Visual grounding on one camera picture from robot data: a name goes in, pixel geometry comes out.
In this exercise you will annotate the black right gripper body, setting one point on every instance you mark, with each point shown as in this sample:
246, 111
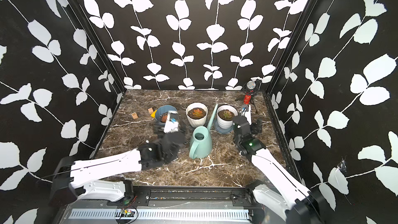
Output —
256, 129

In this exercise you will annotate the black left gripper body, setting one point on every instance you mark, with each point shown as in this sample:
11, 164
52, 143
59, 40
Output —
158, 130

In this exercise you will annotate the mint green watering can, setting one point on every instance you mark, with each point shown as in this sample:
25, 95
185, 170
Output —
201, 141

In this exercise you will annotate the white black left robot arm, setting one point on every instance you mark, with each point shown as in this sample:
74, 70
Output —
86, 179

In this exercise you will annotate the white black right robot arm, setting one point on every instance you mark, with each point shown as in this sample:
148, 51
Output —
293, 202

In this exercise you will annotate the orange red succulent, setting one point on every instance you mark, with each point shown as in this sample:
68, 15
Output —
164, 118

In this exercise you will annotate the red green succulent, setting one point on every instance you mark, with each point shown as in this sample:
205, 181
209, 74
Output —
197, 113

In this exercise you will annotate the blue saucer under white pot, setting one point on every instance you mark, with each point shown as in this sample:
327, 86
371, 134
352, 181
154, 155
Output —
221, 130

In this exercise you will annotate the white ringed plant pot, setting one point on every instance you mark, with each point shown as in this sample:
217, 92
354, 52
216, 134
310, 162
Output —
226, 124

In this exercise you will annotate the yellow wooden block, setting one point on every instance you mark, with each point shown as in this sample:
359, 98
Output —
153, 114

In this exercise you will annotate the blue ribbed plant pot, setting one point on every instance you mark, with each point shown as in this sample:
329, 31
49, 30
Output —
160, 112

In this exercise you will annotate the red microphone on tripod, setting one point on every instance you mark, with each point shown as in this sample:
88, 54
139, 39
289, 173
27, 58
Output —
250, 90

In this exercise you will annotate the cream ribbed plant pot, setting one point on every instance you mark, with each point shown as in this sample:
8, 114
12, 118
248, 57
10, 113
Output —
194, 123

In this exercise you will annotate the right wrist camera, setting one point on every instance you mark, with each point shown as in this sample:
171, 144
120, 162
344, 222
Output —
246, 111

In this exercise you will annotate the black front mounting rail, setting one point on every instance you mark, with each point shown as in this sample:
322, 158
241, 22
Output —
238, 196

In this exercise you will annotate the white slotted cable duct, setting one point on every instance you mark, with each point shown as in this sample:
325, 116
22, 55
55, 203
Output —
159, 214

